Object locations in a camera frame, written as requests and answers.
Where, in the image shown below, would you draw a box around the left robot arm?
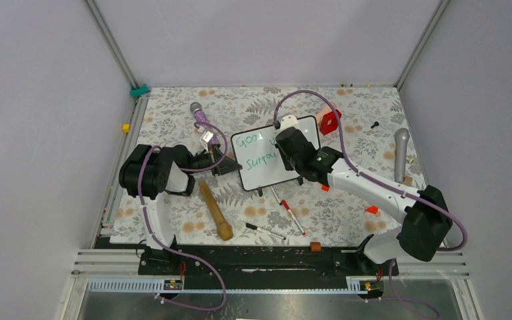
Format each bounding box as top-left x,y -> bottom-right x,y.
119,144 -> 243,274

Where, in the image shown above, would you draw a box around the red square block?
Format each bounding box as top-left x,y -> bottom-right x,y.
319,109 -> 342,135

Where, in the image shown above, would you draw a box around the floral patterned mat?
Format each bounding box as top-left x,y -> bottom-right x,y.
109,86 -> 447,248

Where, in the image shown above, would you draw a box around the white whiteboard black frame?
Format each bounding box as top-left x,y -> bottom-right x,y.
231,125 -> 299,191

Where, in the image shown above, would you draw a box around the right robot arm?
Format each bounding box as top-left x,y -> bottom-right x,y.
275,127 -> 452,275

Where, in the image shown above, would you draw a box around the yellow small cube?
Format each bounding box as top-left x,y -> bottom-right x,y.
122,123 -> 131,133

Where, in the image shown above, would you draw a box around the blue capped marker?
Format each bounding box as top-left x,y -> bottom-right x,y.
269,186 -> 282,204

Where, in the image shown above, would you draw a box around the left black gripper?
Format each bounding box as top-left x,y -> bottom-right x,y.
186,143 -> 242,176

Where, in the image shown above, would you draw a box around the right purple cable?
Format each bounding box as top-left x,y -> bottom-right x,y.
273,90 -> 469,319

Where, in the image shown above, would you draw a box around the red capped marker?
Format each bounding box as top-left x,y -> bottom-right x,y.
281,199 -> 306,236

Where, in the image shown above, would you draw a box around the brown small block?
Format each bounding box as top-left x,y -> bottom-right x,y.
309,241 -> 322,253

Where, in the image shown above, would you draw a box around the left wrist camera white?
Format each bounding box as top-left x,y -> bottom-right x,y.
199,131 -> 214,153

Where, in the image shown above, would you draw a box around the purple glitter microphone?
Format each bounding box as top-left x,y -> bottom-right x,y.
190,102 -> 221,147

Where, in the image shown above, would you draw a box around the tan wooden cube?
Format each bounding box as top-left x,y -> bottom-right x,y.
403,176 -> 414,186

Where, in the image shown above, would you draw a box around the black capped marker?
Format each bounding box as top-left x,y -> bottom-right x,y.
245,223 -> 287,241

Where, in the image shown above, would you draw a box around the silver grey microphone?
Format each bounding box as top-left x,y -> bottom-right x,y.
394,128 -> 410,183

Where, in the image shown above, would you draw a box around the teal clamp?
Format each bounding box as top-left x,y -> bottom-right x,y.
130,84 -> 150,98

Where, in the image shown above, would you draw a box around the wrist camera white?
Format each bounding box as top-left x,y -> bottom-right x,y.
199,131 -> 214,153
273,114 -> 300,131

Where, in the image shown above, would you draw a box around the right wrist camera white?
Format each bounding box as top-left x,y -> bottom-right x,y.
273,114 -> 300,131

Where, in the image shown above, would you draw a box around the red wedge block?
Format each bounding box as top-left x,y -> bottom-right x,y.
365,205 -> 379,215

